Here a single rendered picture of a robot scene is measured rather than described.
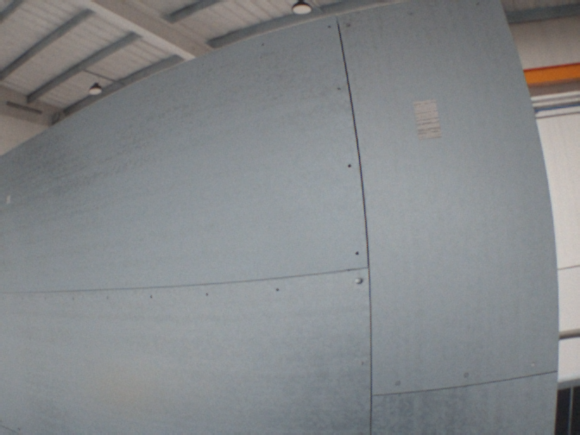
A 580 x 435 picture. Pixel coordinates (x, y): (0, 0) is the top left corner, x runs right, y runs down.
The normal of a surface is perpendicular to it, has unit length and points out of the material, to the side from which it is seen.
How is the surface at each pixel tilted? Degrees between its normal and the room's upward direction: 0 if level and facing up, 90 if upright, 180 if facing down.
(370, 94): 90
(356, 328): 90
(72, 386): 90
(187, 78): 90
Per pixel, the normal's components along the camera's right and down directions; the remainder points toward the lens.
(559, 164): -0.50, -0.11
